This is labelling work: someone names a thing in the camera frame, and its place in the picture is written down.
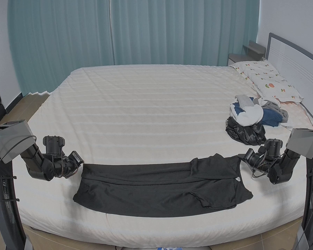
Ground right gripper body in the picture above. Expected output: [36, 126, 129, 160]
[243, 149, 264, 171]

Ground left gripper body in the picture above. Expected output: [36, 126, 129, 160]
[63, 151, 83, 178]

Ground black T-shirt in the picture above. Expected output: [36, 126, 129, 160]
[73, 153, 253, 218]

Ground pile of clothes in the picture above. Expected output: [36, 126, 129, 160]
[230, 94, 289, 127]

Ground bed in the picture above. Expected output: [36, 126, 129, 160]
[0, 32, 313, 247]

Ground black shiny garment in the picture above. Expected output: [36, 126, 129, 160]
[226, 116, 266, 146]

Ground white printed pillow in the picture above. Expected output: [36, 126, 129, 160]
[230, 60, 304, 102]

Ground grey bedside table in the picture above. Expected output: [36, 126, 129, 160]
[228, 41, 266, 65]

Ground blue-green curtain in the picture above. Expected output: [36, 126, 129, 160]
[110, 0, 260, 66]
[7, 0, 115, 94]

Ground black cable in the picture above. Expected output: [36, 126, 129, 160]
[0, 136, 37, 210]
[252, 164, 271, 179]

